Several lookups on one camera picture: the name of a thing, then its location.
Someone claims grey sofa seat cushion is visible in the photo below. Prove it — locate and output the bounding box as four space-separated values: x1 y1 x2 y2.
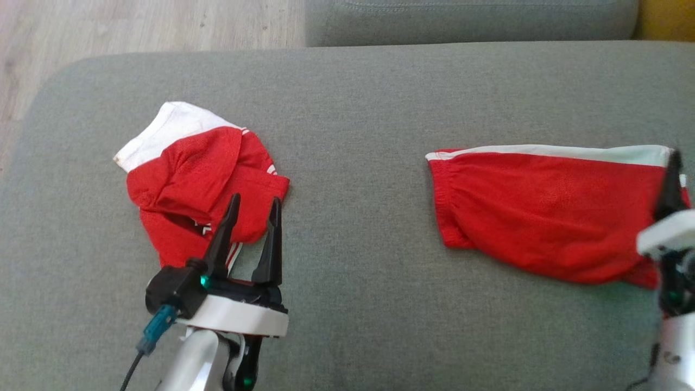
0 41 695 391

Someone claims yellow object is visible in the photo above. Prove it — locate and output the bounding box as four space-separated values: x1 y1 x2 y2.
635 0 695 43

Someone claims grey sofa back cushion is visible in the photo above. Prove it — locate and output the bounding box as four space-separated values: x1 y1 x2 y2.
305 0 641 47

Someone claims left black cable blue plug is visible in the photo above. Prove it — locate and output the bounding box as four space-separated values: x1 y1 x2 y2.
119 304 180 391

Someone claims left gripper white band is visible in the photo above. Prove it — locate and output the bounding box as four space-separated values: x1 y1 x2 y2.
179 193 289 338

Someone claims thin black cable loop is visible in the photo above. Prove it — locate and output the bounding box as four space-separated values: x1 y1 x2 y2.
624 342 661 391

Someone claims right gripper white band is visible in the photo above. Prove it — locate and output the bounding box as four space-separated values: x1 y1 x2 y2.
636 149 695 260

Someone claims red shorts white stripe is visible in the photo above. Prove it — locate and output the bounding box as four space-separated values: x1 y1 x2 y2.
425 144 693 289

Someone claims red white basketball jersey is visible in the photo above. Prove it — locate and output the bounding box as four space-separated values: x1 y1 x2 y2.
113 101 290 272

